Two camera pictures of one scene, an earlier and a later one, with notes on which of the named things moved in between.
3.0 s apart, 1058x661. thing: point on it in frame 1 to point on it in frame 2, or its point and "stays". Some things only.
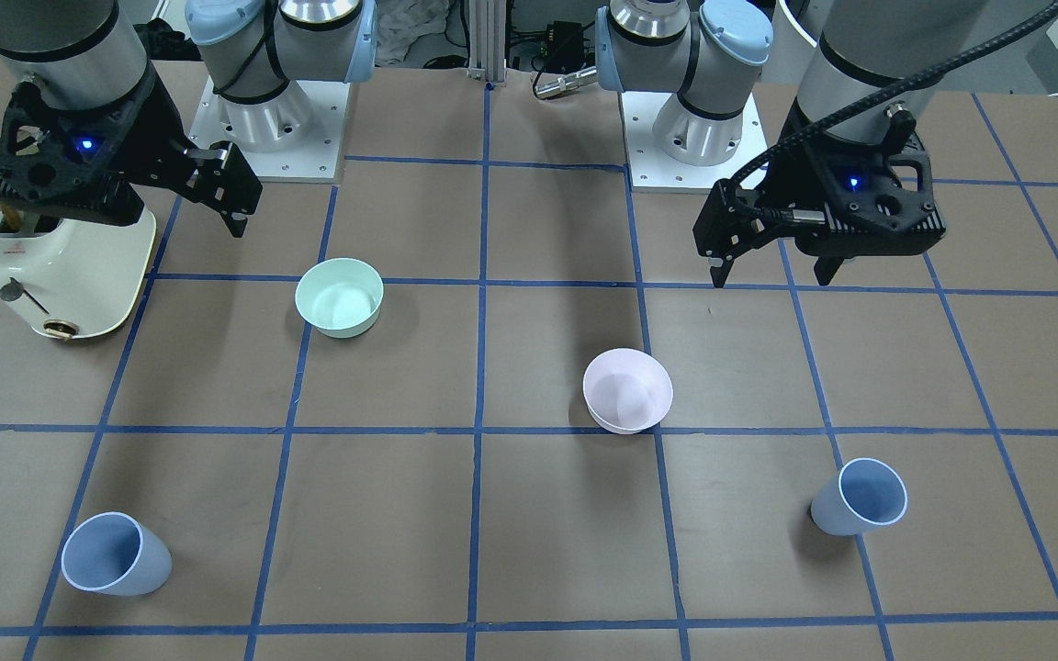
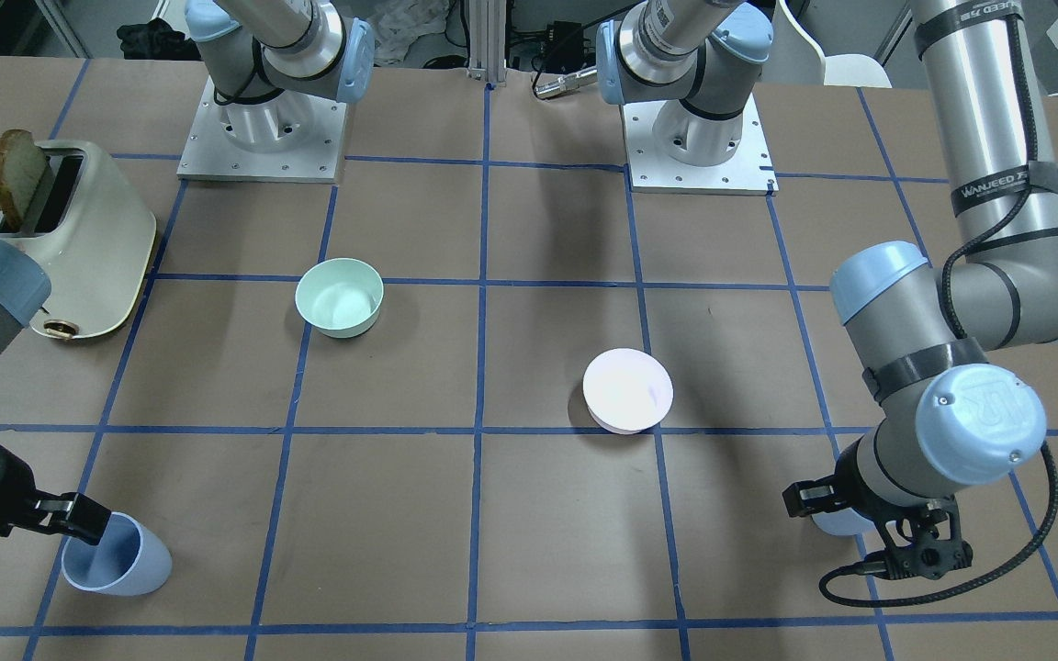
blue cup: [115, 554] stays
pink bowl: [626, 390] stays
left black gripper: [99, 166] to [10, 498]
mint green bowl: [341, 296] stays
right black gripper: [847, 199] to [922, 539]
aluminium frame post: [487, 40] stays
